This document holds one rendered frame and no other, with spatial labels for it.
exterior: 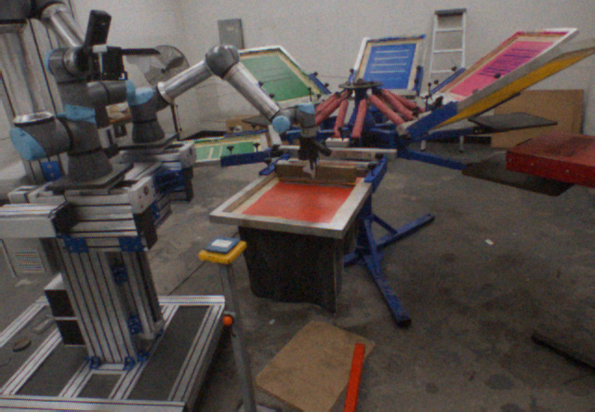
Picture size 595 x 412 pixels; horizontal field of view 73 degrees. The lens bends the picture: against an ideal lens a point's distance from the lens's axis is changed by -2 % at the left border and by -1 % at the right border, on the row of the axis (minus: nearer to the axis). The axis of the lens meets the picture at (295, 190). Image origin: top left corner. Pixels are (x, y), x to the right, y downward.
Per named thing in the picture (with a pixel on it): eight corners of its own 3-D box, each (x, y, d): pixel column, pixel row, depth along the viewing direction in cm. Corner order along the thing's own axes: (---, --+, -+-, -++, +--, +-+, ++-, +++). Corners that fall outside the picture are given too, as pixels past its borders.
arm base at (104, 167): (59, 181, 142) (51, 154, 138) (84, 167, 156) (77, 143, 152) (99, 179, 140) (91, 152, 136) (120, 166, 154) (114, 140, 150)
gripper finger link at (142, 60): (165, 73, 104) (128, 73, 103) (163, 48, 102) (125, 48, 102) (162, 73, 101) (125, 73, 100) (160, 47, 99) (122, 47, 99)
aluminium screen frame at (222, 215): (342, 239, 150) (341, 230, 149) (209, 222, 173) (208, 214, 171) (385, 169, 217) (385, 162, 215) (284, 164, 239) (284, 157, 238)
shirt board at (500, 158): (590, 185, 196) (593, 169, 193) (553, 210, 174) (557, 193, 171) (381, 141, 298) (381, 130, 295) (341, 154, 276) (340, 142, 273)
